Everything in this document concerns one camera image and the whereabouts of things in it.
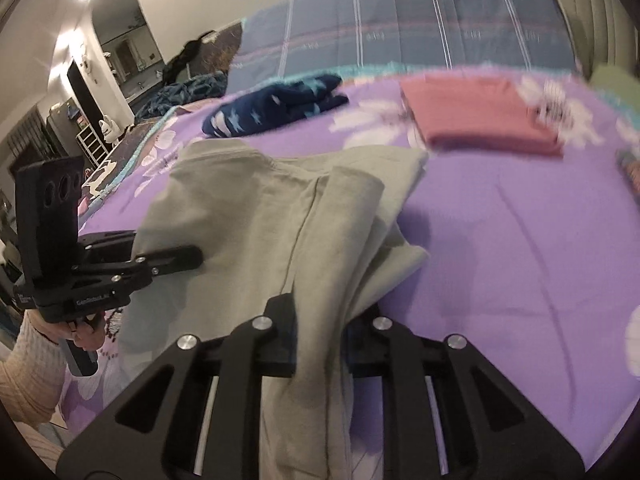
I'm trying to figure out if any beige t-shirt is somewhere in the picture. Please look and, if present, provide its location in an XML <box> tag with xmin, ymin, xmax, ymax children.
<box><xmin>117</xmin><ymin>140</ymin><xmax>426</xmax><ymax>479</ymax></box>

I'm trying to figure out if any person's left hand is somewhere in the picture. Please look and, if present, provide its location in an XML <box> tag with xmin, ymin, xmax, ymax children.
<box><xmin>25</xmin><ymin>309</ymin><xmax>105</xmax><ymax>351</ymax></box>

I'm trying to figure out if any white shelf rack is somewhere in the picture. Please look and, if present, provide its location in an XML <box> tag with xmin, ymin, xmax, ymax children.
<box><xmin>76</xmin><ymin>124</ymin><xmax>110</xmax><ymax>168</ymax></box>

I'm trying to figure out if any purple floral bedsheet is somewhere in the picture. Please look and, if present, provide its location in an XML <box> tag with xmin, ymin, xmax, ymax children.
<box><xmin>61</xmin><ymin>70</ymin><xmax>639</xmax><ymax>467</ymax></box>

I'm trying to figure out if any teal dark blanket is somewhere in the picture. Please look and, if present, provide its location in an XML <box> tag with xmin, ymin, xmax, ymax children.
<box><xmin>134</xmin><ymin>72</ymin><xmax>228</xmax><ymax>122</ymax></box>

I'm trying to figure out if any navy star-patterned garment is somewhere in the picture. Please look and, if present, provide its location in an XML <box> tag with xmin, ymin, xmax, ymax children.
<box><xmin>202</xmin><ymin>74</ymin><xmax>349</xmax><ymax>139</ymax></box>

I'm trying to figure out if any brown patterned pillow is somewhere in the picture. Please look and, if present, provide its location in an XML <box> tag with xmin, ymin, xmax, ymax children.
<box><xmin>189</xmin><ymin>22</ymin><xmax>243</xmax><ymax>77</ymax></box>

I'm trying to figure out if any folded pink garment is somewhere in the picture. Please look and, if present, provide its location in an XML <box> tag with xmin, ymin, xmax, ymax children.
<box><xmin>400</xmin><ymin>76</ymin><xmax>563</xmax><ymax>157</ymax></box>

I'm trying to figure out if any green pillow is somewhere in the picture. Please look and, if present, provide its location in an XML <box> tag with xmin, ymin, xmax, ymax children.
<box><xmin>589</xmin><ymin>64</ymin><xmax>640</xmax><ymax>113</ymax></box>

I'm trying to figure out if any blue plaid pillow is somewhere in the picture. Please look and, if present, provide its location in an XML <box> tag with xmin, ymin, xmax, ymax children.
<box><xmin>228</xmin><ymin>0</ymin><xmax>577</xmax><ymax>93</ymax></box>

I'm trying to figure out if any beige curtain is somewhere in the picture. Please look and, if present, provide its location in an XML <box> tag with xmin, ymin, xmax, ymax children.
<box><xmin>564</xmin><ymin>0</ymin><xmax>639</xmax><ymax>76</ymax></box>

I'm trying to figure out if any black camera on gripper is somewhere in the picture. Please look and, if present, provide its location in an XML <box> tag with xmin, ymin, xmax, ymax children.
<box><xmin>15</xmin><ymin>156</ymin><xmax>85</xmax><ymax>290</ymax></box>

